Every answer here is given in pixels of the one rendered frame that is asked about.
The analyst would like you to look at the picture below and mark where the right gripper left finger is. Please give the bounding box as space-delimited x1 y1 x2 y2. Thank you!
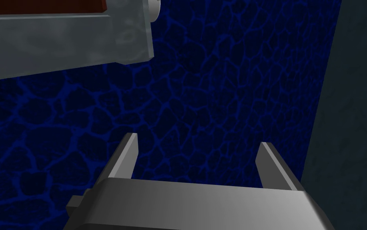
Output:
96 132 139 185

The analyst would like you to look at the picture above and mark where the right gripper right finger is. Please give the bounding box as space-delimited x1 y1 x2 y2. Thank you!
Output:
255 142 305 192

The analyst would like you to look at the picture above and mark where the white round knob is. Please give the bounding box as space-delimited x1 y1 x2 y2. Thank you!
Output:
148 0 161 23

